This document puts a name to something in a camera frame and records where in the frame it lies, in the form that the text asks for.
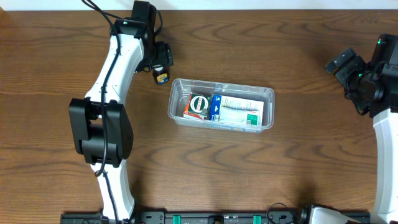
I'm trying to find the dark syrup bottle white cap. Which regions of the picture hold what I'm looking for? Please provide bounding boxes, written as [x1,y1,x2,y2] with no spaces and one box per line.
[152,67,170,85]

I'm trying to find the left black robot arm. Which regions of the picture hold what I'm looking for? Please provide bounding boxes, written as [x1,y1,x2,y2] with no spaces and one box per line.
[61,1,174,223]

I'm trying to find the green white medicine box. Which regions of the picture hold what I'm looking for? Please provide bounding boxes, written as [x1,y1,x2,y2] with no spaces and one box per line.
[219,108,261,126]

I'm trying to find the red white medicine box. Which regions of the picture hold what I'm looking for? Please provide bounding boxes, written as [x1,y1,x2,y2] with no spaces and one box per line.
[183,93,203,119]

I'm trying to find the blue white medicine box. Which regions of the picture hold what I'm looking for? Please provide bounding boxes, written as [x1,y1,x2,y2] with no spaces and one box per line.
[209,95,264,128]

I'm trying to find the dark green square box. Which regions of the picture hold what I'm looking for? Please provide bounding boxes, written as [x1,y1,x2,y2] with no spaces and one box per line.
[195,94,211,119]

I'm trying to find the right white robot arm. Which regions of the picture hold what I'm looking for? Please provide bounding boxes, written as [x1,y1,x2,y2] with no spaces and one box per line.
[296,34,397,224]

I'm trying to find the clear plastic container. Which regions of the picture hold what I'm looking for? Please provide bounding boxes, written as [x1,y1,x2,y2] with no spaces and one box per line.
[168,78,275,133]

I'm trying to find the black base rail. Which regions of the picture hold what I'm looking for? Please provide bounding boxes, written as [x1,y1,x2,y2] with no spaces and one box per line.
[60,208,371,224]

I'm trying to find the left black cable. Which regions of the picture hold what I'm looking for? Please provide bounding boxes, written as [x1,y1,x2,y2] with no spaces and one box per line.
[81,0,164,224]

